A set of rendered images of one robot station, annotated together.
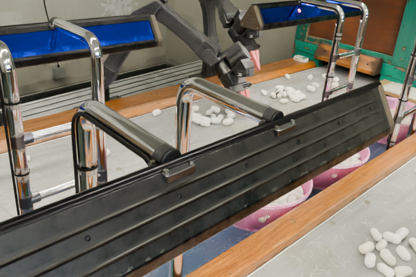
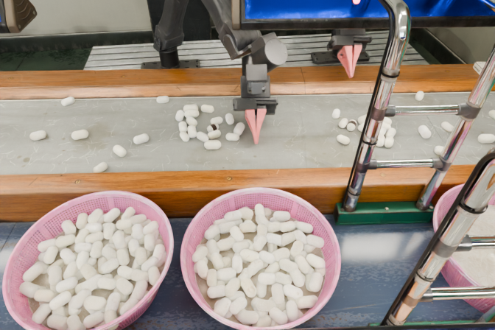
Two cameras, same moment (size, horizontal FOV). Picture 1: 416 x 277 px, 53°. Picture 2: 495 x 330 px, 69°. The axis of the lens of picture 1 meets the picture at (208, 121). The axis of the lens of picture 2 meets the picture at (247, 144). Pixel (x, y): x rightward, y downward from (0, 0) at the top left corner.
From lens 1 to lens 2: 0.97 m
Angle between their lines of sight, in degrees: 39
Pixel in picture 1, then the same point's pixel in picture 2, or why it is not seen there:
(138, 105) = (152, 85)
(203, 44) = (225, 27)
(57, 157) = (10, 122)
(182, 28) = not seen: outside the picture
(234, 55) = (257, 53)
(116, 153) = (54, 138)
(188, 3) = not seen: outside the picture
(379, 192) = not seen: outside the picture
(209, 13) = not seen: outside the picture
